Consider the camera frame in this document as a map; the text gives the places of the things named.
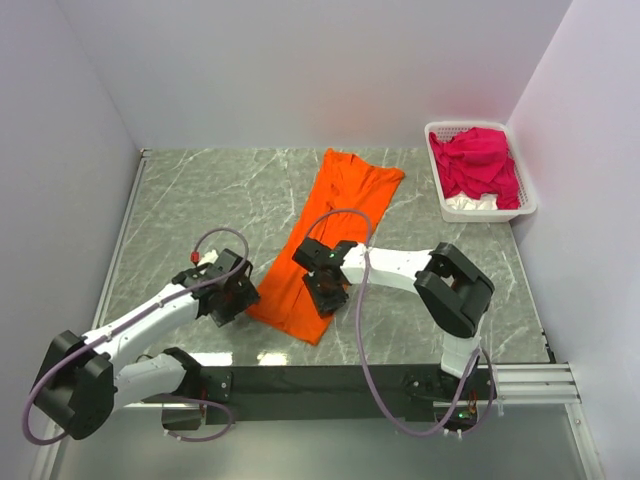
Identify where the pink t shirt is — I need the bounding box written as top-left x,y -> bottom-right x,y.
428,127 -> 520,210

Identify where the white laundry basket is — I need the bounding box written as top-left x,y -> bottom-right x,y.
424,120 -> 537,223

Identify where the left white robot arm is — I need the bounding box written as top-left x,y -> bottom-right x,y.
30,249 -> 259,440

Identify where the white cloth in basket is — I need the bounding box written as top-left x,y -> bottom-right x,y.
445,192 -> 498,211

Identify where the black base beam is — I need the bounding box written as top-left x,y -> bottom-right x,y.
164,363 -> 451,426

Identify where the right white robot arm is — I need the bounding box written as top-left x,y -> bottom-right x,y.
293,239 -> 495,399

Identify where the aluminium frame rail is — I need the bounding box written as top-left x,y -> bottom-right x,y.
29,329 -> 601,480

